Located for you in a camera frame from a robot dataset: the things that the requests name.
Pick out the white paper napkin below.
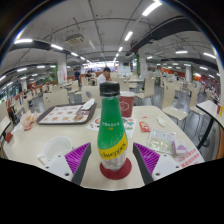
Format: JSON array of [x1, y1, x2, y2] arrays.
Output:
[[80, 97, 96, 111]]

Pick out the colourful printed flyer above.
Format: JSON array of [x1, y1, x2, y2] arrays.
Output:
[[86, 114, 137, 139]]

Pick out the clear snack packet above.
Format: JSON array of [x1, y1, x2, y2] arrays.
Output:
[[146, 128, 177, 155]]

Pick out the white side table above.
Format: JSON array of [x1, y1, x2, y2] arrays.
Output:
[[195, 99, 224, 151], [0, 114, 13, 141]]

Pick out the small red snack packet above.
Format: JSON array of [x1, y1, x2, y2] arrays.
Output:
[[138, 120, 152, 133]]

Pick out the red printed flyer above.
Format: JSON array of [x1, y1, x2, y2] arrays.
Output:
[[179, 146, 205, 169]]

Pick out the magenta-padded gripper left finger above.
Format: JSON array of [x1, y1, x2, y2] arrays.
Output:
[[44, 142, 92, 186]]

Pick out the crumpled white tissue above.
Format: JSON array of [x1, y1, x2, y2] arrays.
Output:
[[156, 116, 167, 128]]

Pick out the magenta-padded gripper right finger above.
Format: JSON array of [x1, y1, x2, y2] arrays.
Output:
[[132, 142, 184, 186]]

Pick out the flat round red coaster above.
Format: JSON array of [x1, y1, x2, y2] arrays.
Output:
[[99, 157, 133, 181]]

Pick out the clear plastic food bag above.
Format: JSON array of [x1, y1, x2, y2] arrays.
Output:
[[19, 109, 39, 132]]

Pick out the small purple packet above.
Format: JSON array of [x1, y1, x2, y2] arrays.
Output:
[[172, 139, 189, 158]]

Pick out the white dotted mug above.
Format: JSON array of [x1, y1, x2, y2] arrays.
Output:
[[36, 135, 74, 165]]

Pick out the green drink bottle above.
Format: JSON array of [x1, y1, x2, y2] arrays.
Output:
[[97, 81, 129, 173]]

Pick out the beige chairs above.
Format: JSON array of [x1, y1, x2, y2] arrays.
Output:
[[0, 74, 221, 123]]

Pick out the ceiling air conditioner unit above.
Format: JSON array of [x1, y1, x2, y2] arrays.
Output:
[[65, 33, 85, 46]]

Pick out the ceiling lights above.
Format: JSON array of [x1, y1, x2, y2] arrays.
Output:
[[0, 1, 218, 81]]

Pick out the dark food tray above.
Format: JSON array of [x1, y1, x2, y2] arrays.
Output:
[[36, 102, 98, 126]]

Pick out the red paper cup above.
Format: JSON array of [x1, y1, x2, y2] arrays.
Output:
[[118, 90, 136, 118]]

